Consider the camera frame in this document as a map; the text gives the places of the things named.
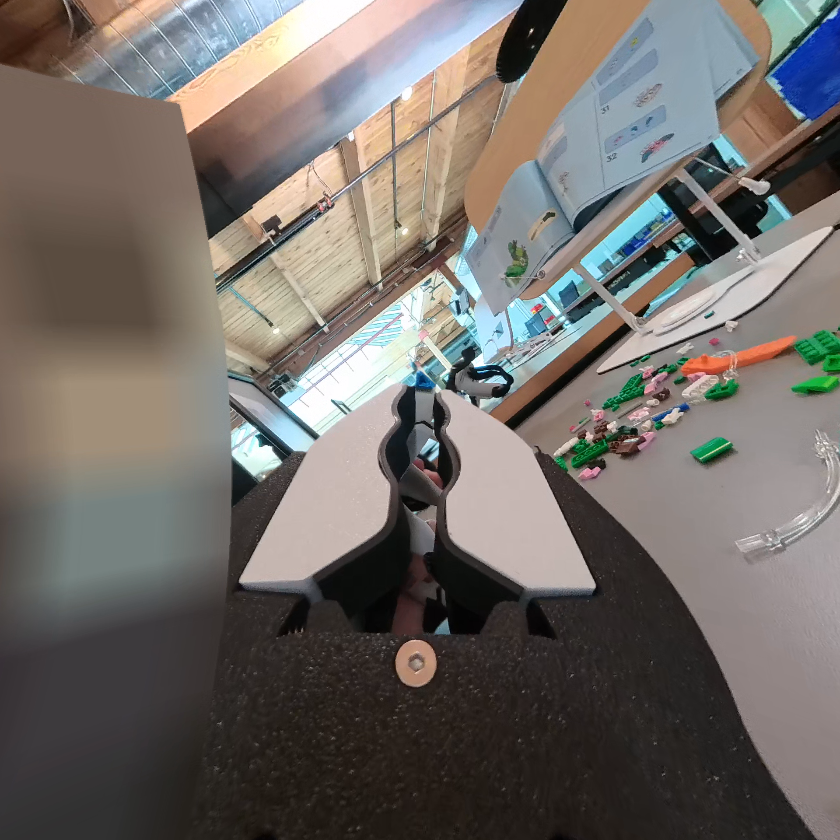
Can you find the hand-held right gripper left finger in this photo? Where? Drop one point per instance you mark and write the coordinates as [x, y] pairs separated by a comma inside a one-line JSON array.
[[315, 512]]

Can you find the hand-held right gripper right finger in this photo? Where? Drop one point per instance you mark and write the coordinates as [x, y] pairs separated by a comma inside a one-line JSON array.
[[512, 512]]

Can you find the pile of green pink lego pieces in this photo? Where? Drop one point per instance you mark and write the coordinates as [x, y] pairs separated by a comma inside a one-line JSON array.
[[617, 446]]

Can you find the transparent curved lego piece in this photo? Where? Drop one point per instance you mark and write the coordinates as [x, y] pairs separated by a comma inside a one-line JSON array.
[[761, 546]]

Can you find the orange lego brick separator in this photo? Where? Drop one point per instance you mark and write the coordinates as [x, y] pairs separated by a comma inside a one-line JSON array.
[[754, 354]]

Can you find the green lego slope piece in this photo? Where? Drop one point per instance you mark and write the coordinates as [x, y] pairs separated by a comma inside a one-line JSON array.
[[817, 385]]

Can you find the green studded lego plate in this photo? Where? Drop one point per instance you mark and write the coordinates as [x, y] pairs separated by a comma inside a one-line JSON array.
[[820, 344]]

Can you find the lego instruction booklet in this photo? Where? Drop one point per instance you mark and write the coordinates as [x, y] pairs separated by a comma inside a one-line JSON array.
[[643, 98]]

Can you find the spare white black gripper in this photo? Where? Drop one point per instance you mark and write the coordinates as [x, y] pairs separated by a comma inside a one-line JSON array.
[[476, 387]]

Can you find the grey desk with wooden edge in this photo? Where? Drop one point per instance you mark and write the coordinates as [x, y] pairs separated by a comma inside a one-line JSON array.
[[558, 371]]

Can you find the wooden book stand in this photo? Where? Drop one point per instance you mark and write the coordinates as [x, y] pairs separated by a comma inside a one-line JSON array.
[[525, 151]]

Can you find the black round disc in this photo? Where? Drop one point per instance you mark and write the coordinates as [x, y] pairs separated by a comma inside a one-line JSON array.
[[525, 39]]

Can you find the stack of blue bins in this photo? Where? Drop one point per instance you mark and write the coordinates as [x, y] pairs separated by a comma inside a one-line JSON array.
[[814, 65]]

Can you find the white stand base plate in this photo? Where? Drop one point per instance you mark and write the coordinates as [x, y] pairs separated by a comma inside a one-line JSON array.
[[754, 275]]

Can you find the silver air duct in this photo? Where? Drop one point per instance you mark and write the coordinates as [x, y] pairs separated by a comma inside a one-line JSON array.
[[197, 39]]

